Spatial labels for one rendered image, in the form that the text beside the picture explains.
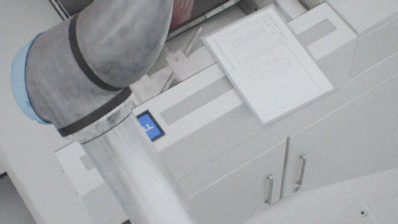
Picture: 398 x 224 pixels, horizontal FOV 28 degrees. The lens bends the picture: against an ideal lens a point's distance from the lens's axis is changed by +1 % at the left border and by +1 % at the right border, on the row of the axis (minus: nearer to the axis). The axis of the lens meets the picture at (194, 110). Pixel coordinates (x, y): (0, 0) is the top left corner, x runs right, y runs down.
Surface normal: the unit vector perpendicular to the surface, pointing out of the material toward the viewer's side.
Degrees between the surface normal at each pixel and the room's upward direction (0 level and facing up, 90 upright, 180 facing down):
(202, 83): 0
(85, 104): 41
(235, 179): 90
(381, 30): 90
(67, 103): 49
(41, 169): 0
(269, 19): 0
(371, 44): 90
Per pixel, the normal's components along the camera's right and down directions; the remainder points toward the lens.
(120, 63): 0.21, 0.53
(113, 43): -0.03, 0.14
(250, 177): 0.54, 0.71
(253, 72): -0.04, -0.51
